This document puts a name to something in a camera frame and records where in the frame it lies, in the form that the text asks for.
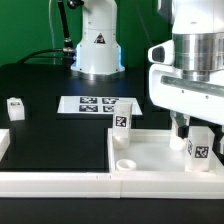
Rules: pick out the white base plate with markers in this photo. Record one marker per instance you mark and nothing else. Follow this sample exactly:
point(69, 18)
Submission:
point(93, 105)

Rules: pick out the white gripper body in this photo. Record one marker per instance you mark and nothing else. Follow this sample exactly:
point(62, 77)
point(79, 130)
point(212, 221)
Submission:
point(167, 88)

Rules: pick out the white square table top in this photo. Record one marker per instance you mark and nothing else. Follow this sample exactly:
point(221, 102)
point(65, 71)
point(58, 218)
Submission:
point(148, 150)

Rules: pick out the white front fence bar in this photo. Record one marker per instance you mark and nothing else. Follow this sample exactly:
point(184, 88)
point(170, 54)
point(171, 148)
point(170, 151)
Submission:
point(118, 185)

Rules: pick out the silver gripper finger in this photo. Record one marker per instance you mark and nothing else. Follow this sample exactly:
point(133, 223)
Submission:
point(220, 140)
point(180, 124)

